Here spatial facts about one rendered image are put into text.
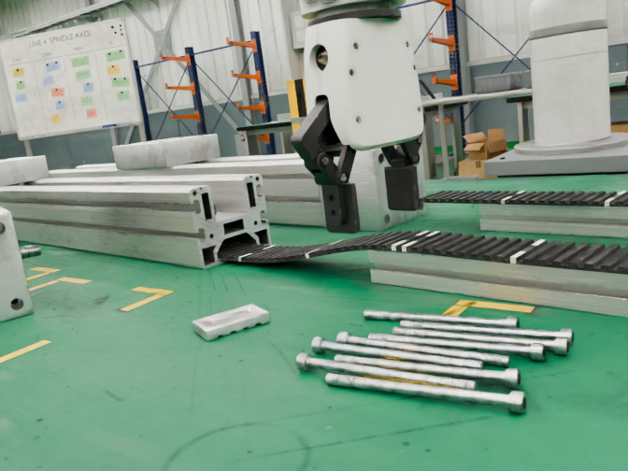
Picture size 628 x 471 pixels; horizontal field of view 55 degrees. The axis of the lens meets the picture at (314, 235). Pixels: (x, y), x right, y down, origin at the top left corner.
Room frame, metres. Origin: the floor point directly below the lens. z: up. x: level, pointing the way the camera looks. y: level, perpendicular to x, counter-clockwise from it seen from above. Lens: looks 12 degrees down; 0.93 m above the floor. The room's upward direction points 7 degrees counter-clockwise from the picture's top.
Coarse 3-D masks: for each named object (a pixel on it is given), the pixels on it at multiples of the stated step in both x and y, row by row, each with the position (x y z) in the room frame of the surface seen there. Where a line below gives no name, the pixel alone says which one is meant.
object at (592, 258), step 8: (592, 248) 0.40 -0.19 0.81; (600, 248) 0.40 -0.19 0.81; (608, 248) 0.39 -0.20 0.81; (616, 248) 0.39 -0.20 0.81; (584, 256) 0.38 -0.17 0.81; (592, 256) 0.38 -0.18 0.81; (600, 256) 0.37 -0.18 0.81; (608, 256) 0.38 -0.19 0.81; (568, 264) 0.37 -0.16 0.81; (576, 264) 0.37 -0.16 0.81; (584, 264) 0.36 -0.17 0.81; (592, 264) 0.36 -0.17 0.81; (600, 264) 0.37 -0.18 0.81
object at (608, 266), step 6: (618, 252) 0.38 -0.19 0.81; (624, 252) 0.38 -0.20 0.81; (612, 258) 0.37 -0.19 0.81; (618, 258) 0.37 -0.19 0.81; (624, 258) 0.37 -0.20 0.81; (606, 264) 0.36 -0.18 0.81; (612, 264) 0.36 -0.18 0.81; (618, 264) 0.36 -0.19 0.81; (624, 264) 0.35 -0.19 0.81; (600, 270) 0.36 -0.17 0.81; (606, 270) 0.36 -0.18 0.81; (612, 270) 0.35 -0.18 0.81; (618, 270) 0.35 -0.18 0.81; (624, 270) 0.35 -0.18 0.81
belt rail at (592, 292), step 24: (384, 264) 0.49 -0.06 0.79; (408, 264) 0.46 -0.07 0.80; (432, 264) 0.45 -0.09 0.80; (456, 264) 0.43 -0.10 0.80; (480, 264) 0.42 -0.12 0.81; (504, 264) 0.41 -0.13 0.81; (432, 288) 0.45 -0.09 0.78; (456, 288) 0.44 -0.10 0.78; (480, 288) 0.42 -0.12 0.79; (504, 288) 0.41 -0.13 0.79; (528, 288) 0.40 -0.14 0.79; (552, 288) 0.39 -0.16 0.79; (576, 288) 0.38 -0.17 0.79; (600, 288) 0.37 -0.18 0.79; (624, 288) 0.35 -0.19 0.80; (600, 312) 0.36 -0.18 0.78; (624, 312) 0.35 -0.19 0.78
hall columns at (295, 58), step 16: (288, 0) 4.16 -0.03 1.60; (288, 16) 4.15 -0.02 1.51; (288, 32) 4.13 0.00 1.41; (288, 48) 4.11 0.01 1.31; (288, 64) 4.11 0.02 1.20; (304, 64) 4.20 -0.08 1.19; (304, 80) 4.02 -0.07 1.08; (288, 96) 4.11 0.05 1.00; (304, 96) 4.03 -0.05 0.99; (304, 112) 4.04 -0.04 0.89
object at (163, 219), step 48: (0, 192) 0.98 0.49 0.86; (48, 192) 0.85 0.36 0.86; (96, 192) 0.75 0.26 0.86; (144, 192) 0.67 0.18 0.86; (192, 192) 0.62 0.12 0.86; (240, 192) 0.67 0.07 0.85; (48, 240) 0.88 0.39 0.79; (96, 240) 0.77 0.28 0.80; (144, 240) 0.69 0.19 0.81; (192, 240) 0.62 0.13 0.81; (240, 240) 0.69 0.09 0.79
